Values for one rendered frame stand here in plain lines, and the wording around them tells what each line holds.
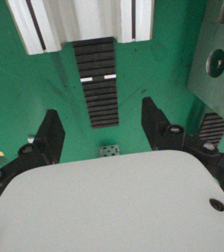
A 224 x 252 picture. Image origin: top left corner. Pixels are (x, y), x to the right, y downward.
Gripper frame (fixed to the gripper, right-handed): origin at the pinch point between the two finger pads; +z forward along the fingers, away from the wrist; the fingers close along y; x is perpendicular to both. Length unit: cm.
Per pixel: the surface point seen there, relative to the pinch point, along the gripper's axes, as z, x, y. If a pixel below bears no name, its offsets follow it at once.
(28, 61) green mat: 10.8, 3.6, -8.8
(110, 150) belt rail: 9.6, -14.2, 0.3
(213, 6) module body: 9.2, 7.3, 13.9
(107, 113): 10.7, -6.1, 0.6
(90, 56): 10.0, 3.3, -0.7
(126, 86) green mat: 10.9, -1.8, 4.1
